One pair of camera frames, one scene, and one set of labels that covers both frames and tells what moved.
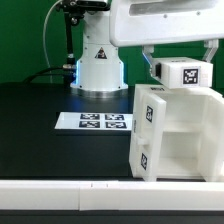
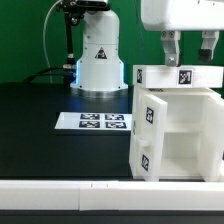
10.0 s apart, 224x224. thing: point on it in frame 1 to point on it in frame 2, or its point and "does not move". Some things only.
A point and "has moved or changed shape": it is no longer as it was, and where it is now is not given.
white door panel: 148,137 does not move
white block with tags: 182,72 has moved or changed shape
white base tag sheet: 94,121 does not move
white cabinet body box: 182,160 does not move
